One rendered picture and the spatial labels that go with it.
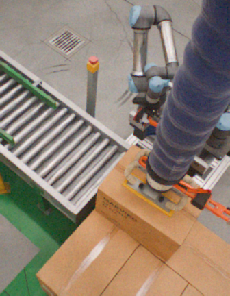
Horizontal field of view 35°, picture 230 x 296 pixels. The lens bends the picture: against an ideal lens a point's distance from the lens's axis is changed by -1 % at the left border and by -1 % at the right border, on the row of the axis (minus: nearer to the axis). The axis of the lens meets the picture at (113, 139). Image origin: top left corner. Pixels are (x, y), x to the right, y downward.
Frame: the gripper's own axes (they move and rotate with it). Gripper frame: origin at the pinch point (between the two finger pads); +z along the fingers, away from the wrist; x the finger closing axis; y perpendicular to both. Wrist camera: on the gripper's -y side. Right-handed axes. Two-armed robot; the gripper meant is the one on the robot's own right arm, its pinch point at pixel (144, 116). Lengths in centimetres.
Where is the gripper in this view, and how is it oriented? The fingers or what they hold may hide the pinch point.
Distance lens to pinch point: 227.6
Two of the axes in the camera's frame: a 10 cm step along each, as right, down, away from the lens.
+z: -0.8, 5.2, 8.5
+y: 8.2, 5.2, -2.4
